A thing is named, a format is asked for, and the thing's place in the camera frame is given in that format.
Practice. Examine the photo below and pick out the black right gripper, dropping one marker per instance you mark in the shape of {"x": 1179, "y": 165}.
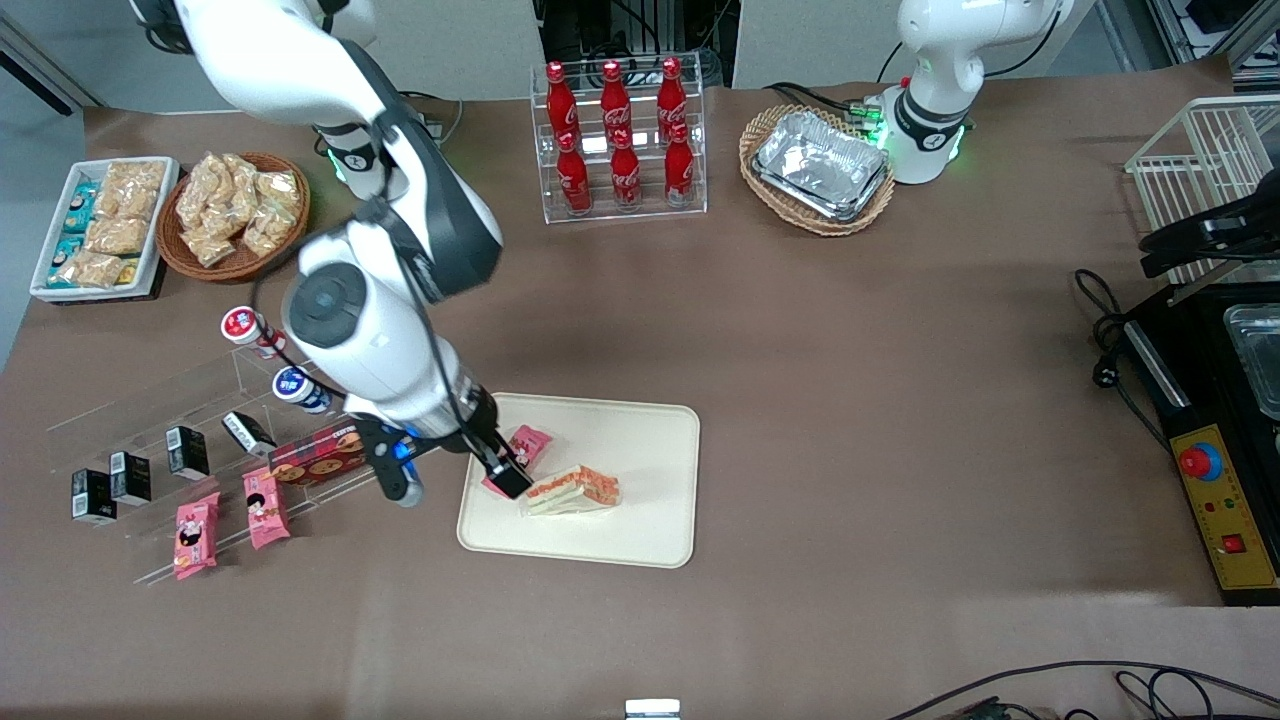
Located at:
{"x": 480, "y": 418}

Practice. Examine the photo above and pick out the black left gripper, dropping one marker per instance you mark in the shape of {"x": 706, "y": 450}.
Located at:
{"x": 1212, "y": 229}

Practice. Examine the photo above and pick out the triangle sandwich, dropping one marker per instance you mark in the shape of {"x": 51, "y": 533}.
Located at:
{"x": 575, "y": 490}

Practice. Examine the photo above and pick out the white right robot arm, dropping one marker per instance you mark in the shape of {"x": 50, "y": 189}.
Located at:
{"x": 390, "y": 340}

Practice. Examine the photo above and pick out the steel tray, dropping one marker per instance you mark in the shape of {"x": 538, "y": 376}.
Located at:
{"x": 1258, "y": 350}

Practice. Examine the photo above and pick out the beige plastic tray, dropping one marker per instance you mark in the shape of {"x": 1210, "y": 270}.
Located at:
{"x": 640, "y": 530}

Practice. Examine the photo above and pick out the aluminium foil tray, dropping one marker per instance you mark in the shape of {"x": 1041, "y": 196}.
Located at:
{"x": 820, "y": 160}

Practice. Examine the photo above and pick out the pink snack pack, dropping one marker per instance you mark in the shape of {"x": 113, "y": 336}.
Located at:
{"x": 532, "y": 445}
{"x": 267, "y": 508}
{"x": 196, "y": 536}

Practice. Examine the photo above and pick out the red cookie box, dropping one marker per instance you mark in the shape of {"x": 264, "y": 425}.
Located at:
{"x": 320, "y": 455}

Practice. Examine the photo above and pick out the black machine with yellow panel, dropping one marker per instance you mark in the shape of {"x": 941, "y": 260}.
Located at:
{"x": 1190, "y": 400}

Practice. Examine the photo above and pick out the blue lid yogurt cup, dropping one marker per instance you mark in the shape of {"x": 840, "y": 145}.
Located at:
{"x": 293, "y": 385}

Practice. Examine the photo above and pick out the small black box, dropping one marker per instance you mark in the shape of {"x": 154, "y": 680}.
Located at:
{"x": 131, "y": 479}
{"x": 188, "y": 453}
{"x": 93, "y": 497}
{"x": 248, "y": 433}

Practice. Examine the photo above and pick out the red emergency stop button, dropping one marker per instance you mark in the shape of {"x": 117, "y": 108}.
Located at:
{"x": 1200, "y": 460}

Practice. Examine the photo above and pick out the red lid yogurt cup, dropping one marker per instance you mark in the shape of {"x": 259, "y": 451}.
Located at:
{"x": 243, "y": 325}

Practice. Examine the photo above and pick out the brown wicker basket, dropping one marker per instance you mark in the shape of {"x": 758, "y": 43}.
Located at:
{"x": 290, "y": 245}

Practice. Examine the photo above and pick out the clear bag of crackers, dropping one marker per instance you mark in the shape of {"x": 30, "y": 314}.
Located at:
{"x": 240, "y": 180}
{"x": 200, "y": 190}
{"x": 210, "y": 246}
{"x": 268, "y": 230}
{"x": 280, "y": 187}

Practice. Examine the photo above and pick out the clear acrylic tiered stand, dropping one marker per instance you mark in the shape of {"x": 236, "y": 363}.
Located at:
{"x": 150, "y": 430}

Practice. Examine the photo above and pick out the clear acrylic bottle rack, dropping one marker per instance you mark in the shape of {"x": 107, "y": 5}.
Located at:
{"x": 620, "y": 215}

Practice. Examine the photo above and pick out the small silver box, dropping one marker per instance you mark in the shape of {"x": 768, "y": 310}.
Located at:
{"x": 652, "y": 709}

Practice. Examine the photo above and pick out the red cola bottle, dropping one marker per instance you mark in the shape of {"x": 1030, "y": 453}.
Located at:
{"x": 574, "y": 180}
{"x": 679, "y": 170}
{"x": 561, "y": 105}
{"x": 671, "y": 100}
{"x": 615, "y": 105}
{"x": 625, "y": 178}

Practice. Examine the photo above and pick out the brown table cover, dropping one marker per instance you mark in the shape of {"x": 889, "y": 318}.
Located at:
{"x": 850, "y": 400}

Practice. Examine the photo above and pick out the light wicker basket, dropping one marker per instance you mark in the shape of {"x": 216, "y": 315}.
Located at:
{"x": 800, "y": 222}

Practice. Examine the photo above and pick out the white rectangular dish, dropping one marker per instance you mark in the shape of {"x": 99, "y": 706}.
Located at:
{"x": 165, "y": 215}

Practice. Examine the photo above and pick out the tan cracker pack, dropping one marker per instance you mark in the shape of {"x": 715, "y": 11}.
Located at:
{"x": 117, "y": 236}
{"x": 133, "y": 185}
{"x": 95, "y": 268}

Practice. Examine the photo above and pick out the teal snack pack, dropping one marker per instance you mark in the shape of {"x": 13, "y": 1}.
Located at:
{"x": 76, "y": 217}
{"x": 83, "y": 192}
{"x": 66, "y": 250}

